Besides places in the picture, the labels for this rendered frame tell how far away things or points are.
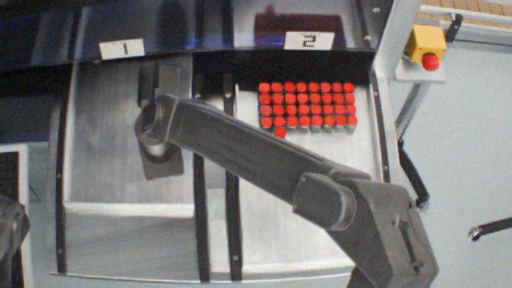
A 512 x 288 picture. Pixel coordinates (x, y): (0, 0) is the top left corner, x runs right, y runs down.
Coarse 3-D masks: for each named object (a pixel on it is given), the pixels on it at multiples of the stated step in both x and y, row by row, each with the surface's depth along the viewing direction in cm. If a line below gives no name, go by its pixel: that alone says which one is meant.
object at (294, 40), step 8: (288, 32) 117; (296, 32) 117; (304, 32) 117; (288, 40) 119; (296, 40) 119; (304, 40) 119; (312, 40) 120; (320, 40) 120; (328, 40) 120; (288, 48) 122; (296, 48) 122; (304, 48) 122; (312, 48) 122; (320, 48) 122; (328, 48) 122
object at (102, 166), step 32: (96, 64) 132; (128, 64) 132; (96, 96) 129; (128, 96) 129; (192, 96) 130; (96, 128) 126; (128, 128) 127; (64, 160) 120; (96, 160) 124; (128, 160) 124; (64, 192) 118; (96, 192) 121; (128, 192) 122; (160, 192) 122; (192, 192) 120
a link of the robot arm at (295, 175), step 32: (160, 96) 92; (160, 128) 90; (192, 128) 85; (224, 128) 80; (256, 128) 79; (224, 160) 79; (256, 160) 74; (288, 160) 70; (320, 160) 68; (288, 192) 69; (320, 192) 61; (320, 224) 60
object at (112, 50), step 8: (128, 40) 115; (136, 40) 115; (104, 48) 117; (112, 48) 117; (120, 48) 117; (128, 48) 118; (136, 48) 118; (104, 56) 119; (112, 56) 120; (120, 56) 120; (128, 56) 120
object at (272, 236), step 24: (240, 96) 130; (360, 96) 132; (360, 120) 130; (312, 144) 127; (336, 144) 127; (360, 144) 128; (360, 168) 126; (240, 192) 120; (264, 192) 123; (240, 216) 120; (264, 216) 122; (288, 216) 122; (264, 240) 120; (288, 240) 120; (312, 240) 120; (264, 264) 115; (288, 264) 116; (312, 264) 118
